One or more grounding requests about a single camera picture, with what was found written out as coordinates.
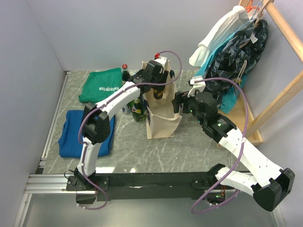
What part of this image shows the silver top beverage can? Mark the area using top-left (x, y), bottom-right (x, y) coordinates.
top-left (153, 86), bottom-right (165, 100)

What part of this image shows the red cap cola bottle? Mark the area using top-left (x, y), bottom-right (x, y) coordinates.
top-left (122, 64), bottom-right (131, 82)

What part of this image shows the beige canvas tote bag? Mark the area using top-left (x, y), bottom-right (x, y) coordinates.
top-left (141, 60), bottom-right (183, 140)

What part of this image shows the red top beverage can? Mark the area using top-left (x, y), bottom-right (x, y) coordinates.
top-left (122, 105), bottom-right (132, 114)

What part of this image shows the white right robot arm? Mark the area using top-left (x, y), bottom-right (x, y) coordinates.
top-left (172, 91), bottom-right (295, 211)

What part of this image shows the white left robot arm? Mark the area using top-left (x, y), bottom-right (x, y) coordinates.
top-left (74, 57), bottom-right (169, 190)

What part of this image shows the teal hanging shirt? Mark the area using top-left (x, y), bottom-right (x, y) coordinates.
top-left (194, 34), bottom-right (239, 114)

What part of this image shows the wooden clothes rack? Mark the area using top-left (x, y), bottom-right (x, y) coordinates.
top-left (205, 0), bottom-right (303, 148)

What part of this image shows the folded green t-shirt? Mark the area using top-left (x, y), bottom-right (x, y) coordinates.
top-left (79, 68), bottom-right (122, 103)

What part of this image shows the dark patterned hanging shirt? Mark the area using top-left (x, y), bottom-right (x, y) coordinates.
top-left (196, 19), bottom-right (269, 95)

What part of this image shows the white hanging shirt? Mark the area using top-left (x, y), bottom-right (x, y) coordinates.
top-left (189, 5), bottom-right (249, 67)

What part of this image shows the orange plastic hanger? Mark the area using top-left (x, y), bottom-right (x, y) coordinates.
top-left (245, 0), bottom-right (258, 13)

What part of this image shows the folded blue cloth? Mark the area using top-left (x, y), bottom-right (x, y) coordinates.
top-left (58, 110), bottom-right (116, 158)

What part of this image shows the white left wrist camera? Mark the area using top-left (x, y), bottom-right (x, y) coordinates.
top-left (154, 53), bottom-right (169, 70)

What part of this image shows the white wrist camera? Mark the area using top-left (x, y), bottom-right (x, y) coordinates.
top-left (154, 53), bottom-right (169, 70)
top-left (187, 76), bottom-right (205, 97)

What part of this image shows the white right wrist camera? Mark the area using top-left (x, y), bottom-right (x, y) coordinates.
top-left (187, 76), bottom-right (205, 97)

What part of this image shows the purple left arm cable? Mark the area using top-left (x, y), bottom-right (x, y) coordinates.
top-left (78, 50), bottom-right (182, 210)

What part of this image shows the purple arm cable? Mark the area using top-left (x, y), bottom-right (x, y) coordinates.
top-left (190, 78), bottom-right (249, 214)
top-left (78, 50), bottom-right (182, 210)

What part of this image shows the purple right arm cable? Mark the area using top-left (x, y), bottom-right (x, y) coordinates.
top-left (190, 78), bottom-right (249, 214)

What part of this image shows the aluminium frame rail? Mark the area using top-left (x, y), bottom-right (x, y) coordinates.
top-left (14, 70), bottom-right (91, 227)

